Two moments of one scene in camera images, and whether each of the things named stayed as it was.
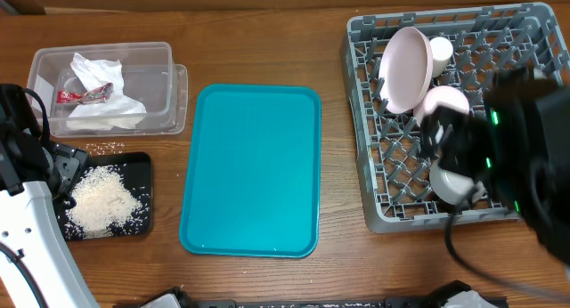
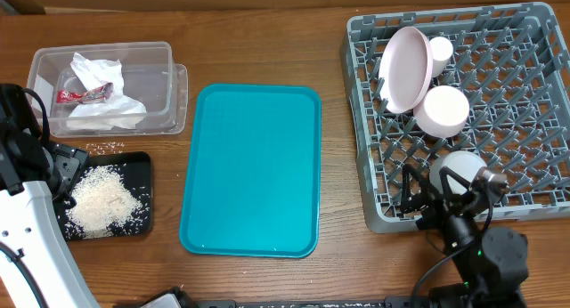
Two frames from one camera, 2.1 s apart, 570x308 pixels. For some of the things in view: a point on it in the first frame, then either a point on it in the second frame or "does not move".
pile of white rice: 102,200 does not move
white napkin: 114,112 does not move
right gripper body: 468,143 to 442,214
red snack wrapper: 95,95 does not move
